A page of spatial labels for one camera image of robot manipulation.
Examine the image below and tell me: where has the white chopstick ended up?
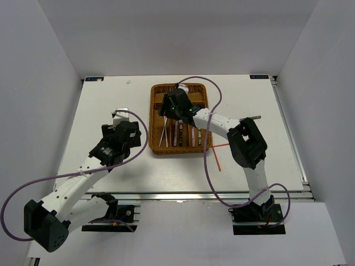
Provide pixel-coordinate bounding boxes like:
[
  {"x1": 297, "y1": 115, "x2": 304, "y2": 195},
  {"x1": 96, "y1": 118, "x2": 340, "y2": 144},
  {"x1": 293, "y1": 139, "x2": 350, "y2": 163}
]
[
  {"x1": 159, "y1": 116, "x2": 168, "y2": 147},
  {"x1": 164, "y1": 116, "x2": 169, "y2": 147}
]

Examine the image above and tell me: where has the dark-handled fork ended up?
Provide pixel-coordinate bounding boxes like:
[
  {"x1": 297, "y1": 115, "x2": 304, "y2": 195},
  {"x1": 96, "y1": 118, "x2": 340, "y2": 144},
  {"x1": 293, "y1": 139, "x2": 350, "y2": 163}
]
[{"x1": 179, "y1": 122, "x2": 183, "y2": 147}]

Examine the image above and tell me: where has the pink-handled spoon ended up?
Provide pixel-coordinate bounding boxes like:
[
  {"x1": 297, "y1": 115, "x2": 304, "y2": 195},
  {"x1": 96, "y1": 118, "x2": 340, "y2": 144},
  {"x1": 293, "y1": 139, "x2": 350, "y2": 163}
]
[{"x1": 191, "y1": 127, "x2": 196, "y2": 147}]

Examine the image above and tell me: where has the pink-handled fork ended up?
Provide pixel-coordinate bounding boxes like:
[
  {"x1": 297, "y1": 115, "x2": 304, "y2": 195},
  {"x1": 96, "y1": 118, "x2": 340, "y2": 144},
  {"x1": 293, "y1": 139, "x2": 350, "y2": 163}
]
[{"x1": 173, "y1": 121, "x2": 179, "y2": 147}]

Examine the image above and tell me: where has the dark-handled steel spoon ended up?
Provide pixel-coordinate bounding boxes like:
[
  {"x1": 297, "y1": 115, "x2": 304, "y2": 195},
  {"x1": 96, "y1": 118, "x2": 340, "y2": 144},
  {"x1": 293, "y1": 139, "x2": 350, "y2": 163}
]
[{"x1": 197, "y1": 129, "x2": 202, "y2": 146}]

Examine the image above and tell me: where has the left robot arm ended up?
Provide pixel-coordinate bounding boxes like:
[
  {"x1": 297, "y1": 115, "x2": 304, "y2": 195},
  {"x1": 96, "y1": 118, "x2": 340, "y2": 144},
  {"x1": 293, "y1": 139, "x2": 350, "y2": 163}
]
[{"x1": 24, "y1": 121, "x2": 141, "y2": 252}]

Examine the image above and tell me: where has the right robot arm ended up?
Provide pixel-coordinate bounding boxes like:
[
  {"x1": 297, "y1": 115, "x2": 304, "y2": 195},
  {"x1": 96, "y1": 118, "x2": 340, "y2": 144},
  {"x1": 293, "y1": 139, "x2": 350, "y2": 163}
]
[{"x1": 159, "y1": 87, "x2": 275, "y2": 221}]

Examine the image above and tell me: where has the wicker cutlery tray basket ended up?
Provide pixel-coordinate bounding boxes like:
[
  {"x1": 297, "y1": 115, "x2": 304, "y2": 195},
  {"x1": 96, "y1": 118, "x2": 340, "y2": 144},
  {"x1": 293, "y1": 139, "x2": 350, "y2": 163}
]
[{"x1": 149, "y1": 83, "x2": 206, "y2": 155}]

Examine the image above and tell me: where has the left blue corner label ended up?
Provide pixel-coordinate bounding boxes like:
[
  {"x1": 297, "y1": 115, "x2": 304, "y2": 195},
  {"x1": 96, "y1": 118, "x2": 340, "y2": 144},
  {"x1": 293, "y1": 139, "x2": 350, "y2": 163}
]
[{"x1": 84, "y1": 76, "x2": 104, "y2": 82}]

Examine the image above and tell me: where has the blue corner label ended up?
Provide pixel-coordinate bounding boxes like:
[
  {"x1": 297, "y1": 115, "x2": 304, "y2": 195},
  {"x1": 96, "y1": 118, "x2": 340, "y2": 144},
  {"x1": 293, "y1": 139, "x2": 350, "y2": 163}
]
[
  {"x1": 249, "y1": 74, "x2": 269, "y2": 79},
  {"x1": 84, "y1": 76, "x2": 104, "y2": 82}
]

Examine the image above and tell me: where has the right blue corner label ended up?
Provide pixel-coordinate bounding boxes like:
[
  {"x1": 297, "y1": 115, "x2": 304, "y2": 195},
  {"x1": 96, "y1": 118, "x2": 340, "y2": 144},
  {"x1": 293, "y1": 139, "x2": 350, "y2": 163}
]
[{"x1": 249, "y1": 74, "x2": 269, "y2": 79}]

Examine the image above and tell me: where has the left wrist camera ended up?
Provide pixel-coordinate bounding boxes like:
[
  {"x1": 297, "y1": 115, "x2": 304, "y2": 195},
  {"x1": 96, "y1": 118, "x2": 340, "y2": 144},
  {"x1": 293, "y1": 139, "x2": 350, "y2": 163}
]
[{"x1": 111, "y1": 108, "x2": 129, "y2": 128}]

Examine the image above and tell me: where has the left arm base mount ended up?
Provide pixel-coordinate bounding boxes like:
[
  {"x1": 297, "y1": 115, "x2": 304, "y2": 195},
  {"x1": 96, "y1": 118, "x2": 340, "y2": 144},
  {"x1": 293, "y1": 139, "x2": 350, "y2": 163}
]
[{"x1": 82, "y1": 192, "x2": 140, "y2": 233}]

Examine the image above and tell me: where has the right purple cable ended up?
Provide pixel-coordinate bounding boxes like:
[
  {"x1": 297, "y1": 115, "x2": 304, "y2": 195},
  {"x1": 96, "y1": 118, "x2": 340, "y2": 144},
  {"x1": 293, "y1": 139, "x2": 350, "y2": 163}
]
[{"x1": 176, "y1": 76, "x2": 291, "y2": 229}]

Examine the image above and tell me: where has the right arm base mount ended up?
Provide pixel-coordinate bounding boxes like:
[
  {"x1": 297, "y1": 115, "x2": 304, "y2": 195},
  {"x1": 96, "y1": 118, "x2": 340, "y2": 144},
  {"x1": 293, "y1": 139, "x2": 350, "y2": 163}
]
[{"x1": 228, "y1": 204, "x2": 286, "y2": 236}]

